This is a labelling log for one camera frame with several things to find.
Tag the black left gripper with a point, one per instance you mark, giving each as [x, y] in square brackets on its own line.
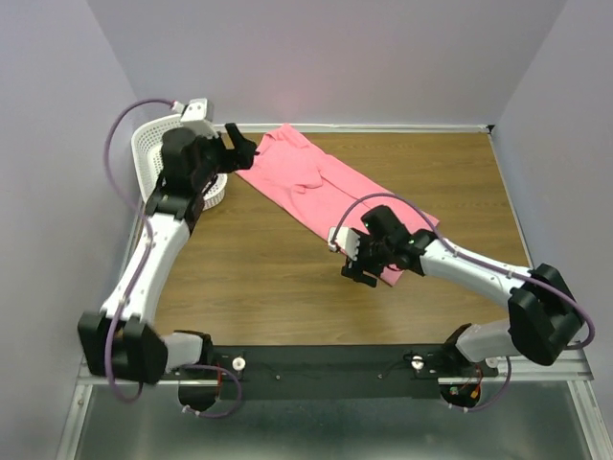
[240, 156]

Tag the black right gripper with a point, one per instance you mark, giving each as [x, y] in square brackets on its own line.
[360, 264]

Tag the pink t shirt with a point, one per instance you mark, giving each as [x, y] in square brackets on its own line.
[314, 187]

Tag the white perforated plastic basket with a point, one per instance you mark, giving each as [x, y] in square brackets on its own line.
[146, 146]

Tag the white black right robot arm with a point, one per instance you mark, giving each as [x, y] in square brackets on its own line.
[543, 317]

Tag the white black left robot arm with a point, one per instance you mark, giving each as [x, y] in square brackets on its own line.
[119, 342]

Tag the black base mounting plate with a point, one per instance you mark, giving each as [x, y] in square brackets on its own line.
[329, 372]

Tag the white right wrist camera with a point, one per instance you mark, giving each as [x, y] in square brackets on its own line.
[344, 240]

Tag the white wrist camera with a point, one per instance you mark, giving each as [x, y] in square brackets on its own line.
[344, 240]
[196, 115]

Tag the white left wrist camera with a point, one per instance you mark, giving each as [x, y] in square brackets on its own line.
[196, 115]

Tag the aluminium extrusion rail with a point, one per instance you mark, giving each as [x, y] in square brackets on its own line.
[525, 412]

